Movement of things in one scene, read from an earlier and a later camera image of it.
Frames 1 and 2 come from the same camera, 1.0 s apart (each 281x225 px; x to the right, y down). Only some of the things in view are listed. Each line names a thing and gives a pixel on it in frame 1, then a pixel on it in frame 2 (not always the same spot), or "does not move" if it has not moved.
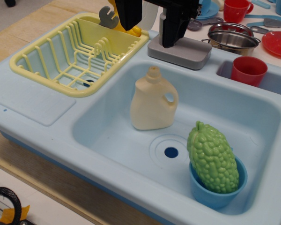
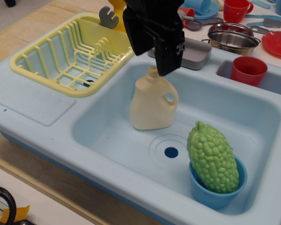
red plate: x=277 y=44 does not move
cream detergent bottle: x=149 y=109 does not move
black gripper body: x=188 y=5 → x=162 y=17
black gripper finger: x=176 y=22 → x=168 y=53
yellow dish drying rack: x=76 y=57 does not move
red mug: x=235 y=11 does not move
